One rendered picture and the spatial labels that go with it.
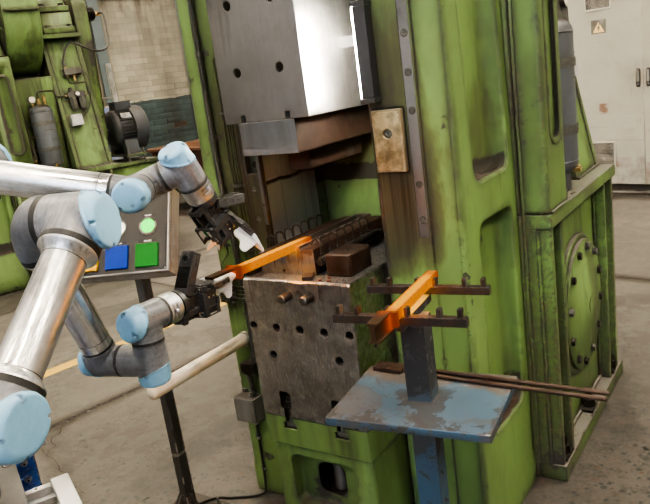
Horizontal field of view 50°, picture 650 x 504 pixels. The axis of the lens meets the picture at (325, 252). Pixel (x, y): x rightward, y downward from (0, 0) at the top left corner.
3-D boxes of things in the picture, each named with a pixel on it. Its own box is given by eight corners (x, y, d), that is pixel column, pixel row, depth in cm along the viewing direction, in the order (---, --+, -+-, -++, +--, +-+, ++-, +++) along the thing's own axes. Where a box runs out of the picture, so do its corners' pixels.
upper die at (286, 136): (299, 153, 192) (294, 118, 190) (243, 156, 203) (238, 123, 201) (373, 131, 225) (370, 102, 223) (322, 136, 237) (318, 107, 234)
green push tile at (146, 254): (157, 265, 213) (157, 241, 215) (134, 267, 214) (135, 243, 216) (159, 266, 214) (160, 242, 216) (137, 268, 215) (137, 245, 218)
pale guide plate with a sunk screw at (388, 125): (406, 171, 189) (399, 108, 185) (377, 173, 194) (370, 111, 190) (409, 170, 191) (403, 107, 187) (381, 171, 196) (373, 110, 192)
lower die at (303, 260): (316, 275, 201) (312, 247, 199) (262, 272, 212) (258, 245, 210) (385, 237, 234) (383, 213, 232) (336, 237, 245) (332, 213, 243)
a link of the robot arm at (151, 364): (138, 375, 167) (129, 332, 165) (179, 375, 164) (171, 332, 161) (120, 390, 160) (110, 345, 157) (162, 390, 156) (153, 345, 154)
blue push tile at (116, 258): (126, 268, 214) (127, 244, 217) (104, 270, 215) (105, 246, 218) (129, 269, 216) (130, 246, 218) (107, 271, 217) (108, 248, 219)
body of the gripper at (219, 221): (204, 246, 179) (180, 211, 171) (221, 223, 184) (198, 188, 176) (226, 247, 174) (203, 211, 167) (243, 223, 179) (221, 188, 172)
